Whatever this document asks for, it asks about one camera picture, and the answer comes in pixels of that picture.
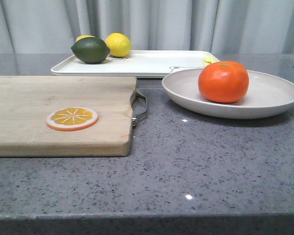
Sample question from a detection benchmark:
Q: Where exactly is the orange mandarin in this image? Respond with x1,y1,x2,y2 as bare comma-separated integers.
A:
198,61,249,103

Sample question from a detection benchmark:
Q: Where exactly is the beige round plate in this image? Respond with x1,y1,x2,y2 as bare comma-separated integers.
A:
162,69,294,119

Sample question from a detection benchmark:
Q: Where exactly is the white bear print tray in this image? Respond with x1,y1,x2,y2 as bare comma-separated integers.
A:
51,50,211,78

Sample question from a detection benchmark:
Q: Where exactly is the yellow lemon front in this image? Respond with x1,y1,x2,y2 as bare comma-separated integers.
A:
105,32,131,57

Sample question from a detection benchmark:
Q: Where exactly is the yellow lemon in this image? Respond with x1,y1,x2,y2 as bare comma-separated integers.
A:
75,35,94,42
105,32,131,57

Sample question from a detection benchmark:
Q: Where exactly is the orange slice toy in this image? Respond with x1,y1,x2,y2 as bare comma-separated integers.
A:
46,107,99,131

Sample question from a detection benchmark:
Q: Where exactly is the yellow plastic fork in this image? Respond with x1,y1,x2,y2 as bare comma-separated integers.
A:
202,54,219,66

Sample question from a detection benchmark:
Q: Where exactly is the dark green lime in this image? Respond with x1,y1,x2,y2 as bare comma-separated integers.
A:
71,37,110,64

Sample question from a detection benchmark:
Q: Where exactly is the yellow lemon back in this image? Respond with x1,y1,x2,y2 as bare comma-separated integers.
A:
75,35,94,42

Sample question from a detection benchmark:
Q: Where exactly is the wooden cutting board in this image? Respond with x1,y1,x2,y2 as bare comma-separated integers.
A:
0,76,137,157

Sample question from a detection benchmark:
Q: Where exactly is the grey curtain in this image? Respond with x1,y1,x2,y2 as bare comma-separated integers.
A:
0,0,294,54

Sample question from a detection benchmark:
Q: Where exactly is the metal cutting board handle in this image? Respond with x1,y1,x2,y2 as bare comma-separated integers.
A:
131,90,147,128

